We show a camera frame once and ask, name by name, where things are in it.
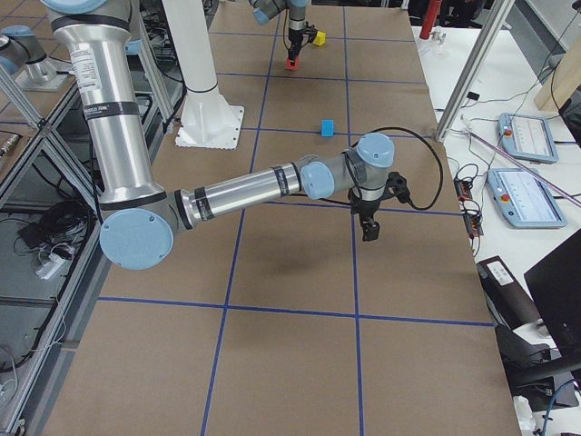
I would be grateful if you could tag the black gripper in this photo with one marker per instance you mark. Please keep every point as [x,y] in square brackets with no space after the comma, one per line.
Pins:
[294,38]
[367,209]

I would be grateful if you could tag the red cube block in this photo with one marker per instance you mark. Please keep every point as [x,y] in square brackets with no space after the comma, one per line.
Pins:
[292,64]

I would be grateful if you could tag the blue cube block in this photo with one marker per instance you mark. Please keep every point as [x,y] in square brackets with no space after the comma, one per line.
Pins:
[327,128]

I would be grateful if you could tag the small third robot arm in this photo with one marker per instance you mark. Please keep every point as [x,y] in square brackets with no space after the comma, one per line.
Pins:
[22,54]

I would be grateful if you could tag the yellow cube block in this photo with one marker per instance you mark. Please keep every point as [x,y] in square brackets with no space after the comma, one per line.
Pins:
[319,39]

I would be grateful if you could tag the orange circuit board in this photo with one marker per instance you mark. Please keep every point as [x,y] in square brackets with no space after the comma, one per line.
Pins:
[463,189]

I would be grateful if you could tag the red cylinder bottle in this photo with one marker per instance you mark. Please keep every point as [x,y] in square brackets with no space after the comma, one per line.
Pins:
[429,19]

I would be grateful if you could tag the near teach pendant tablet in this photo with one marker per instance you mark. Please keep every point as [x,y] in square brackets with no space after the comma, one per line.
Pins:
[522,200]

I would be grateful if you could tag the teach pendant tablet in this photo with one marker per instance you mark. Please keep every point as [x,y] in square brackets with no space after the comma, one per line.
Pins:
[522,200]
[527,137]

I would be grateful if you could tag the far teach pendant tablet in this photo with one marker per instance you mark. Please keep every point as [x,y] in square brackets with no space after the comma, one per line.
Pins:
[527,137]

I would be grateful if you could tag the black computer monitor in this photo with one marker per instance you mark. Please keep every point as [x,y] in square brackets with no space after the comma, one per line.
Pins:
[554,285]

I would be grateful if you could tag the white power strip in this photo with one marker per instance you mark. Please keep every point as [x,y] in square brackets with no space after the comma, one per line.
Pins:
[50,267]

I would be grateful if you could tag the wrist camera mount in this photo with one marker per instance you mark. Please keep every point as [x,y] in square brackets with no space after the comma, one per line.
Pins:
[396,186]
[309,33]

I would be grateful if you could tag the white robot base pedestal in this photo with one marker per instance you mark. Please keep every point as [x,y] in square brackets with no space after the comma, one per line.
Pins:
[207,120]

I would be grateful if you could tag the aluminium frame post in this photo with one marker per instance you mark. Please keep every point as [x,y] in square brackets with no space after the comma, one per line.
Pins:
[484,41]

